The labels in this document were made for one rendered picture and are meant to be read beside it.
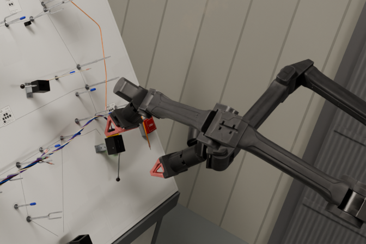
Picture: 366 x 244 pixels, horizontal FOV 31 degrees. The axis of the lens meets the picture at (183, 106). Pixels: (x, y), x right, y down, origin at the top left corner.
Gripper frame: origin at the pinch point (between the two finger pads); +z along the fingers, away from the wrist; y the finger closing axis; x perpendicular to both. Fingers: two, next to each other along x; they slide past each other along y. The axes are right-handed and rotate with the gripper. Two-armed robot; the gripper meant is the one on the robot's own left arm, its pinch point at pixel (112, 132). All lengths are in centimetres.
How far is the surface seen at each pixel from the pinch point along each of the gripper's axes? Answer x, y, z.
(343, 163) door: 44, -137, 1
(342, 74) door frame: 12, -130, -27
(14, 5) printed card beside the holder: -43.7, 21.3, -11.2
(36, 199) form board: 9.3, 30.2, 13.3
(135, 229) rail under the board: 27.8, -8.0, 20.6
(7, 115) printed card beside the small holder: -14.1, 33.4, 2.6
